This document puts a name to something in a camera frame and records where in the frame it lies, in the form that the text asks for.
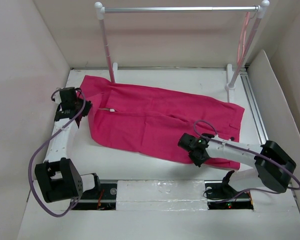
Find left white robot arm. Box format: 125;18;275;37
34;87;102;203

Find pink plastic hanger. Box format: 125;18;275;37
236;12;250;64

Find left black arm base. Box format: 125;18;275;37
72;173;118;211

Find white clothes rack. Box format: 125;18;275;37
93;0;271;113

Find pink trousers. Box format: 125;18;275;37
80;75;245;164

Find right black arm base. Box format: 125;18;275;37
202;170;254;210

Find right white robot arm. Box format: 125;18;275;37
178;133;297;197

